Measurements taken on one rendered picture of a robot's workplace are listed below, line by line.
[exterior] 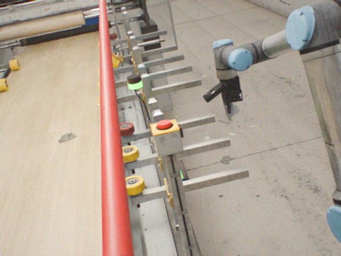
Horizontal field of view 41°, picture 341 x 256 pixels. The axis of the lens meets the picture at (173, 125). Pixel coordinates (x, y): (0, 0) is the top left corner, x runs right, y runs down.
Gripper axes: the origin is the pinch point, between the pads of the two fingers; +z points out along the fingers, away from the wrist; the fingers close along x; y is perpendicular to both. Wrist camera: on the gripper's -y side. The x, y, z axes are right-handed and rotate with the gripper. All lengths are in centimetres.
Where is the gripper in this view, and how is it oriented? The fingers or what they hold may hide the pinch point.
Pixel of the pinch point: (228, 118)
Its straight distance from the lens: 213.0
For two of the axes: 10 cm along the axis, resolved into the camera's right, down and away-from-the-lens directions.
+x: -1.5, -3.9, 9.1
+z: 1.8, 8.9, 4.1
